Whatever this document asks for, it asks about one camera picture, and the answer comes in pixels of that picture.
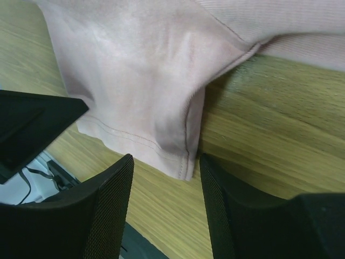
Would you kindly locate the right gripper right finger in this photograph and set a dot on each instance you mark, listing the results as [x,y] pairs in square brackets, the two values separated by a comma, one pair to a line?
[245,222]

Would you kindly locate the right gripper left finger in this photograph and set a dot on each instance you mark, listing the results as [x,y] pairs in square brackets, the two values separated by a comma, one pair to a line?
[85,221]

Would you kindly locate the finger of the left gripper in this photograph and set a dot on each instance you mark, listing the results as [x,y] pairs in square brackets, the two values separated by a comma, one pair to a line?
[29,123]

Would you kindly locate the pink printed t shirt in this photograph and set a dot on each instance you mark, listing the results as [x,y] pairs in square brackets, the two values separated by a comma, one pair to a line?
[142,66]

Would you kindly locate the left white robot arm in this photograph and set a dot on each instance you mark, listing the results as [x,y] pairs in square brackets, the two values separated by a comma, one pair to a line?
[32,183]

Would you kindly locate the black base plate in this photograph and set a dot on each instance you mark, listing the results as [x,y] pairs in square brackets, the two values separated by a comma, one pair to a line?
[135,246]

